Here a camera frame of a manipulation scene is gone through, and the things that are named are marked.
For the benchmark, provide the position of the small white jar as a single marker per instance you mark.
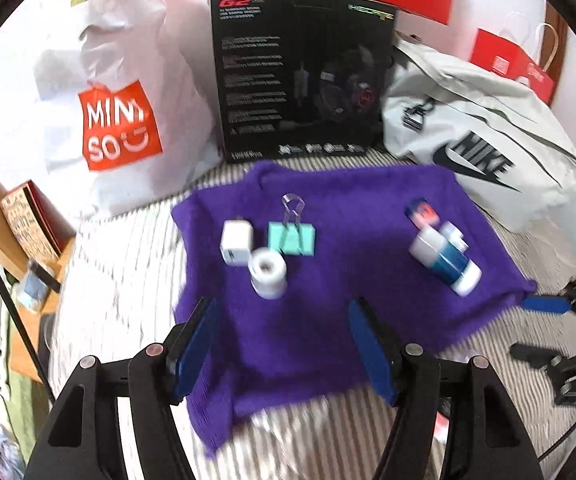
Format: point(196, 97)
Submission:
point(454, 234)

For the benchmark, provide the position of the white tape roll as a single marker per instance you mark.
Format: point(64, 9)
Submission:
point(268, 272)

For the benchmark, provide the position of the blue tissue pack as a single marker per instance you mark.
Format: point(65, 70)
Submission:
point(35, 287)

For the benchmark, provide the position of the brown wooden door frame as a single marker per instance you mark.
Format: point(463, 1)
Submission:
point(560, 60)

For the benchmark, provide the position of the black cardboard box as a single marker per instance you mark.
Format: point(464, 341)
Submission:
point(298, 80)

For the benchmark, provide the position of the white plastic shopping bag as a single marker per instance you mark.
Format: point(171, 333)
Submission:
point(127, 85)

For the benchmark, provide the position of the green blanket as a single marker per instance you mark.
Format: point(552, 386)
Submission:
point(25, 405)

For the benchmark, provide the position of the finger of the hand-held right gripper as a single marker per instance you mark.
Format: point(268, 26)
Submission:
point(543, 304)
point(535, 352)

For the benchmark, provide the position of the small red paper bag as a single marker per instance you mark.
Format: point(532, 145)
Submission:
point(513, 62)

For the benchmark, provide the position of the striped grey quilt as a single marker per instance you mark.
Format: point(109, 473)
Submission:
point(117, 285)

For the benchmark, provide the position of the patterned brown notebook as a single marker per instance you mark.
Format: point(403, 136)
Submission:
point(35, 220)

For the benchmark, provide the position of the blue white bottle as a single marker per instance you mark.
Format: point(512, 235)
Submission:
point(445, 260)

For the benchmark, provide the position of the white charger adapter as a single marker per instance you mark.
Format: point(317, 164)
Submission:
point(237, 242)

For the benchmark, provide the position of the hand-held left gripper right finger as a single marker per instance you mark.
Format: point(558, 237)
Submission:
point(370, 355)

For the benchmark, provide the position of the grey sports bag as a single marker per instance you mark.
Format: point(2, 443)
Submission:
point(473, 135)

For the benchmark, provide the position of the black phone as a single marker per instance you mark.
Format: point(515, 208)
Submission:
point(46, 335)

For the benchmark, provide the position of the purple towel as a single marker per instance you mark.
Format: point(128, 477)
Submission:
point(328, 300)

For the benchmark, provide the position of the teal binder clip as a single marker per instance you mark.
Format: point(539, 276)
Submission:
point(293, 239)

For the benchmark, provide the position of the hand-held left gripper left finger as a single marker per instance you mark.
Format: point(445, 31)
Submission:
point(195, 355)

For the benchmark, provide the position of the wooden nightstand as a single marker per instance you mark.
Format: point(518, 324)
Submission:
point(30, 345)

